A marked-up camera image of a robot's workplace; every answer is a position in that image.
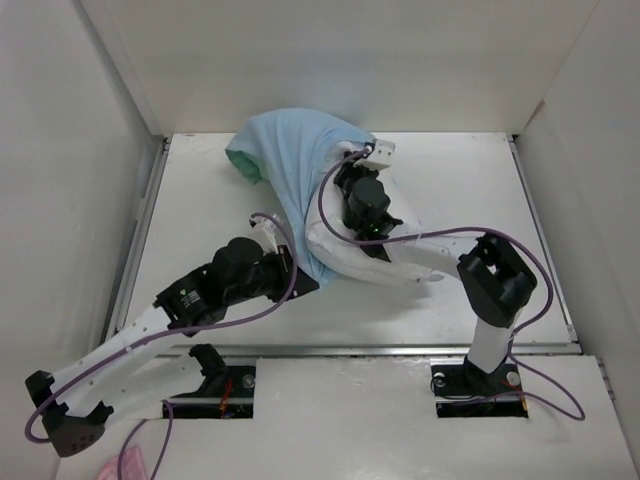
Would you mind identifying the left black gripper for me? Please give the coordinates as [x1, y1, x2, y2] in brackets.
[225, 247, 319, 308]

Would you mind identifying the white pillow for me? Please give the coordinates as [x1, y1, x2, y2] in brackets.
[305, 141, 447, 287]

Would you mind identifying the light blue pillowcase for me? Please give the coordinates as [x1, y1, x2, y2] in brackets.
[225, 108, 374, 287]

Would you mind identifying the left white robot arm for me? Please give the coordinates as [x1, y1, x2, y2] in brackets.
[25, 237, 319, 458]

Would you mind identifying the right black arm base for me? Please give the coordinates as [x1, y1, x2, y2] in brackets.
[430, 360, 528, 419]

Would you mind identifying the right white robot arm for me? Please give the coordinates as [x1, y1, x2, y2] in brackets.
[333, 162, 537, 394]

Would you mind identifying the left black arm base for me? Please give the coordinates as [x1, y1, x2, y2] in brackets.
[168, 344, 256, 420]

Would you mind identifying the pink cloth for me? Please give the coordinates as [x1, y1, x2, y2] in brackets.
[95, 446, 149, 480]

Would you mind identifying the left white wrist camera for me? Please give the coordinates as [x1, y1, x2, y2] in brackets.
[248, 217, 278, 254]

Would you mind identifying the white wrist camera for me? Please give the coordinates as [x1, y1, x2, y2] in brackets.
[248, 217, 278, 254]
[358, 139, 396, 171]

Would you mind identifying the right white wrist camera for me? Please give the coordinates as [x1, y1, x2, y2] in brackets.
[358, 139, 396, 171]

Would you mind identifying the front aluminium rail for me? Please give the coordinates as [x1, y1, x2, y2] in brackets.
[216, 343, 583, 357]

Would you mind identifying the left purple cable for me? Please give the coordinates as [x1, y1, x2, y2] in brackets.
[24, 212, 301, 480]

